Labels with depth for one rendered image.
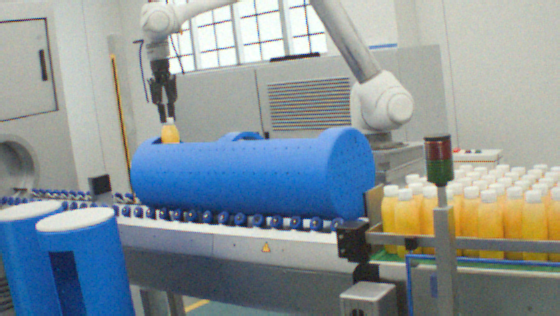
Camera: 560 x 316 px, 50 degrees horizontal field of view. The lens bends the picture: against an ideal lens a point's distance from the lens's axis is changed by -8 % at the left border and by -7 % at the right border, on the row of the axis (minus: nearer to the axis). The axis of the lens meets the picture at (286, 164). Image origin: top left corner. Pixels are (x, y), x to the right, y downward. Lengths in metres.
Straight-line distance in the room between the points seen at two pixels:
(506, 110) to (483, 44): 0.50
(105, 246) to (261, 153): 0.59
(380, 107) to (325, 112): 1.57
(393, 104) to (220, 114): 2.36
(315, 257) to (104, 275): 0.69
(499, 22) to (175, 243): 3.01
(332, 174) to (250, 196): 0.30
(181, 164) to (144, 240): 0.40
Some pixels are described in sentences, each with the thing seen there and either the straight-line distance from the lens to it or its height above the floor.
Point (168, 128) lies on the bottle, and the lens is 2.39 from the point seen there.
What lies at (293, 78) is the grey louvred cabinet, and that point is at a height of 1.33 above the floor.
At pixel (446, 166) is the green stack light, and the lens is 1.38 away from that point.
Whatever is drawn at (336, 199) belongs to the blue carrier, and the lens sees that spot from 1.87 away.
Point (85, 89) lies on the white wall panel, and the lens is 7.24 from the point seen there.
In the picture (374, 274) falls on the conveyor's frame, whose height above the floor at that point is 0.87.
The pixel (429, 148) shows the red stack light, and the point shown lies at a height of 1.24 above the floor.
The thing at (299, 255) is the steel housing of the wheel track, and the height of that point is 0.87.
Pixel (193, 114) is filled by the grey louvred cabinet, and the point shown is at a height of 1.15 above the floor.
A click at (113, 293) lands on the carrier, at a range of 2.17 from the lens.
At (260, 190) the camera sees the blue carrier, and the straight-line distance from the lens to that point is 1.98.
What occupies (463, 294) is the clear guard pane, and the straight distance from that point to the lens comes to 1.58.
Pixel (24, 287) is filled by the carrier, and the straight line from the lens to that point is 2.52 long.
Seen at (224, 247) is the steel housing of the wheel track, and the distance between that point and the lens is 2.17.
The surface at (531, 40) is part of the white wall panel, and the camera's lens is 4.53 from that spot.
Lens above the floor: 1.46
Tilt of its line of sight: 9 degrees down
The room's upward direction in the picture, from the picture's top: 7 degrees counter-clockwise
